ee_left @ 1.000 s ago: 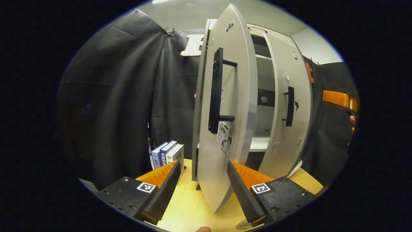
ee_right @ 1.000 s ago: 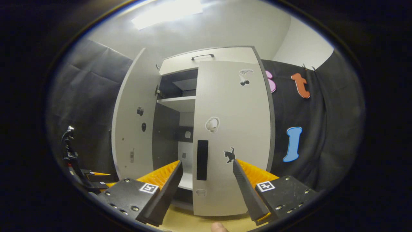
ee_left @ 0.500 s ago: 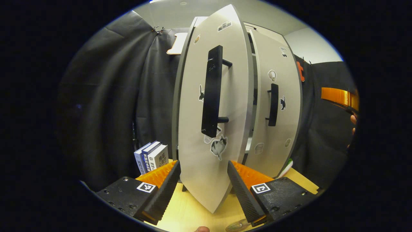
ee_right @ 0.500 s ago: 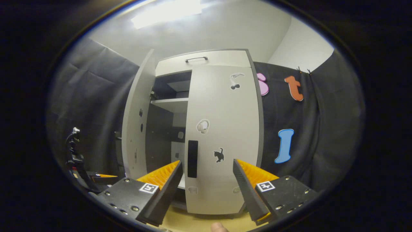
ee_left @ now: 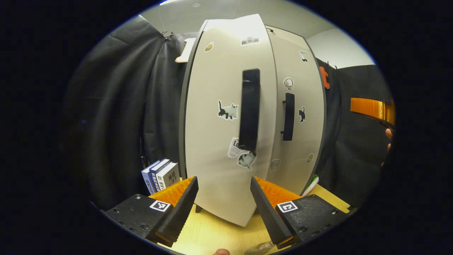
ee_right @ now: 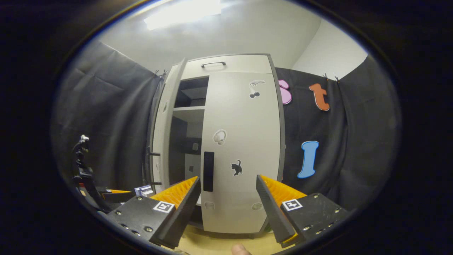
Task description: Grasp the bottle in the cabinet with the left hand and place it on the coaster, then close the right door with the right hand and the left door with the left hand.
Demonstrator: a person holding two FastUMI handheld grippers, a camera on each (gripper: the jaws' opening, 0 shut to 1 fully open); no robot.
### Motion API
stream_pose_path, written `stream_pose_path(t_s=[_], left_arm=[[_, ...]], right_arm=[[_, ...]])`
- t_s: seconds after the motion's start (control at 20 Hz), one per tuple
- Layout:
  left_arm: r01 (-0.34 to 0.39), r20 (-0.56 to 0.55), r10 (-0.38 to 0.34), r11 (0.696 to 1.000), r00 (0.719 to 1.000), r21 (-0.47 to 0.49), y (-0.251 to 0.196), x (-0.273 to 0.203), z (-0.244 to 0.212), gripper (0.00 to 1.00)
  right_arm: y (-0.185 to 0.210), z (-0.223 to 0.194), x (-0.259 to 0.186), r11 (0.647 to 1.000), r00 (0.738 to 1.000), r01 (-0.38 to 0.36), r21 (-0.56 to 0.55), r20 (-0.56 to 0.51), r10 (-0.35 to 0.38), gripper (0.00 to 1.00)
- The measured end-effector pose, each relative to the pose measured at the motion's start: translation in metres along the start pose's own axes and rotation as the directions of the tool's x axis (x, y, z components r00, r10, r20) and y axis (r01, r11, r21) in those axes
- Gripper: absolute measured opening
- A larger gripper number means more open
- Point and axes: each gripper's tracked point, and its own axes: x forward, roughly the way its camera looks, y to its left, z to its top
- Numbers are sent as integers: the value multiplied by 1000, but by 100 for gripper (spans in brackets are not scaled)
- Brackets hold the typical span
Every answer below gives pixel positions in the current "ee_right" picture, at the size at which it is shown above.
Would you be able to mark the grey and white cabinet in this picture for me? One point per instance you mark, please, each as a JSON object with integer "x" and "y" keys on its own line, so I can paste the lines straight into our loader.
{"x": 191, "y": 92}

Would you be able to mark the black backdrop cloth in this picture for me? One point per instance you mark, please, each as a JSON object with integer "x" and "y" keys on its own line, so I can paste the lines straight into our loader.
{"x": 106, "y": 113}

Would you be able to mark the white cabinet shelf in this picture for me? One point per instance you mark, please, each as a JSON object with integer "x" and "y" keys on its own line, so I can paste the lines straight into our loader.
{"x": 189, "y": 109}

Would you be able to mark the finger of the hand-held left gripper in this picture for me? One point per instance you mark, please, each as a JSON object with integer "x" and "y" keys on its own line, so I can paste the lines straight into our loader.
{"x": 118, "y": 197}

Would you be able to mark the white cabinet door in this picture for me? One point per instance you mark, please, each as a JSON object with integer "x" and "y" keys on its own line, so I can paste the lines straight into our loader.
{"x": 164, "y": 117}
{"x": 244, "y": 124}

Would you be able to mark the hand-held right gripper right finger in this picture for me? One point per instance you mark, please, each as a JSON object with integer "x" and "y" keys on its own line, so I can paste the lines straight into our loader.
{"x": 274, "y": 209}

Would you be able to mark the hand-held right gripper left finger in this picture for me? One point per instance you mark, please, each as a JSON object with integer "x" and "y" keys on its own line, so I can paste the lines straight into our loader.
{"x": 184, "y": 209}

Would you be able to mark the white and blue object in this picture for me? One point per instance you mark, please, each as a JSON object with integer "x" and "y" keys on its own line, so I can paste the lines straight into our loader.
{"x": 143, "y": 190}

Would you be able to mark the white cabinet drawer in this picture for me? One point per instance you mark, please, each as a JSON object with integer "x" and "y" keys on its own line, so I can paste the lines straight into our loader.
{"x": 244, "y": 65}

